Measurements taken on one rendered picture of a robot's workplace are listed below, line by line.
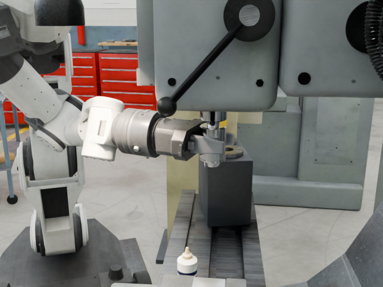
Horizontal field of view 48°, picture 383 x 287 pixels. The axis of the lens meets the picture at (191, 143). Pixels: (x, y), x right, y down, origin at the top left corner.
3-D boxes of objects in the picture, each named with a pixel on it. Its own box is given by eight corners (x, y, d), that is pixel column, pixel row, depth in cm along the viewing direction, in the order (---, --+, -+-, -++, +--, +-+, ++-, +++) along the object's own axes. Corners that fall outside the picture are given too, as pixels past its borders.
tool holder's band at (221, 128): (220, 126, 80) (220, 121, 79) (230, 132, 75) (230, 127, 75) (196, 128, 78) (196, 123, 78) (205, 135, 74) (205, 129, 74)
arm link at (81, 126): (97, 94, 82) (80, 101, 94) (88, 140, 81) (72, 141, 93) (129, 102, 85) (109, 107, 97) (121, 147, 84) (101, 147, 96)
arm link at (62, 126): (89, 156, 95) (70, 155, 112) (118, 121, 98) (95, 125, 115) (50, 124, 91) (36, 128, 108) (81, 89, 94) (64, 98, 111)
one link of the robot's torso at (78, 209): (35, 234, 173) (31, 204, 169) (86, 228, 178) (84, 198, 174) (32, 262, 154) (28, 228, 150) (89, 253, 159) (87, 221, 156)
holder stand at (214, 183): (206, 227, 117) (207, 156, 112) (198, 195, 138) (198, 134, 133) (251, 225, 118) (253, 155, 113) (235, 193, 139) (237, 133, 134)
